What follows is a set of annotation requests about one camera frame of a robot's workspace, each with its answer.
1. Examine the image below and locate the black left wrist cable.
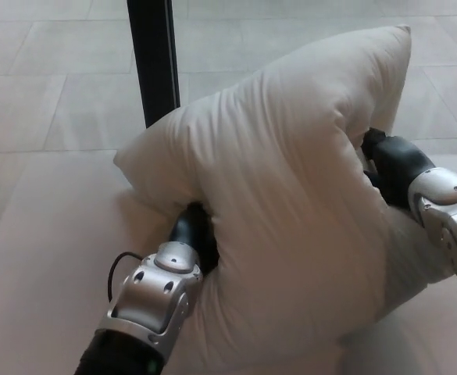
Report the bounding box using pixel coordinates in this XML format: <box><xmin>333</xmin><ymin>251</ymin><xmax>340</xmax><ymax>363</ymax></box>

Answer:
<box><xmin>107</xmin><ymin>252</ymin><xmax>145</xmax><ymax>302</ymax></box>

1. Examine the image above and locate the black metal post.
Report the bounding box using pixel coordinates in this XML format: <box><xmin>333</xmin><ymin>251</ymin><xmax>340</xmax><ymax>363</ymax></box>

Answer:
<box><xmin>126</xmin><ymin>0</ymin><xmax>182</xmax><ymax>129</ymax></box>

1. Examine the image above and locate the white square pillow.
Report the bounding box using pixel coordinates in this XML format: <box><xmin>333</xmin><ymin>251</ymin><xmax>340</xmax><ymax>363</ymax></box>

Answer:
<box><xmin>113</xmin><ymin>24</ymin><xmax>457</xmax><ymax>352</ymax></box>

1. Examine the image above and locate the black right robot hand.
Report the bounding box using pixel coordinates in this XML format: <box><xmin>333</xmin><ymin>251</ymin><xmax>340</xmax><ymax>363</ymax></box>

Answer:
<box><xmin>361</xmin><ymin>127</ymin><xmax>437</xmax><ymax>209</ymax></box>

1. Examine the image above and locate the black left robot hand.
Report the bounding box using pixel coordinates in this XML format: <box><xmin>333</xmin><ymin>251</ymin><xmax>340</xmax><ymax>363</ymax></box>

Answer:
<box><xmin>168</xmin><ymin>202</ymin><xmax>220</xmax><ymax>277</ymax></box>

